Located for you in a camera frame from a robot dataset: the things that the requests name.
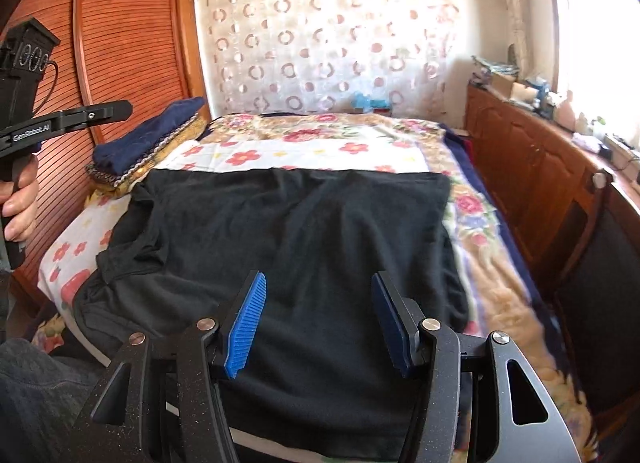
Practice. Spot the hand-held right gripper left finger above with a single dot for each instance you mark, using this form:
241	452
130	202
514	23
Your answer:
247	323

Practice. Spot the wooden cabinet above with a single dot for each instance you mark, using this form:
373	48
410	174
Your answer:
520	153

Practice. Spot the beige side curtain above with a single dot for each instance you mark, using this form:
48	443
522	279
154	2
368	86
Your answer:
525	8

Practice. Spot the person's left hand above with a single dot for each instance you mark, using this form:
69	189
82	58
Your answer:
22	203

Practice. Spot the stack of folded clothes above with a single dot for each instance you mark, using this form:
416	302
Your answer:
150	160

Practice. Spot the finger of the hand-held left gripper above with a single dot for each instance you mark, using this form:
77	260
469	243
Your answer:
95	115

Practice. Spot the wooden slatted wardrobe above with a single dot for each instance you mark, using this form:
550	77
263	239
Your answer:
130	43

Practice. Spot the brown cardboard box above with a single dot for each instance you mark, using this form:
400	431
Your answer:
502	85

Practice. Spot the person's grey trouser leg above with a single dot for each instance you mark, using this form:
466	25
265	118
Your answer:
35	403

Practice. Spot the circle patterned sheer curtain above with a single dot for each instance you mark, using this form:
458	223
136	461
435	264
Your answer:
325	43

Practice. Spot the black t-shirt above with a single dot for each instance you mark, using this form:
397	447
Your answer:
300	223

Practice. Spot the white plastic bottle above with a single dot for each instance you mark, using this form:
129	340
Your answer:
566	114

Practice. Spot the blue plastic bag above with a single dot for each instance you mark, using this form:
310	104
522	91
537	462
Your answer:
370	100

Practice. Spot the window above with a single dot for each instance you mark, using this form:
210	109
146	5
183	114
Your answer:
600	43

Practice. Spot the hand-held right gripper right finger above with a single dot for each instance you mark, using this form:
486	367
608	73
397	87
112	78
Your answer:
390	323

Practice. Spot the dark chair with wooden frame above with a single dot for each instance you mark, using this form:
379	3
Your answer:
610	293

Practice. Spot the floral bedspread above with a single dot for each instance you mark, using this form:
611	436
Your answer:
500	303

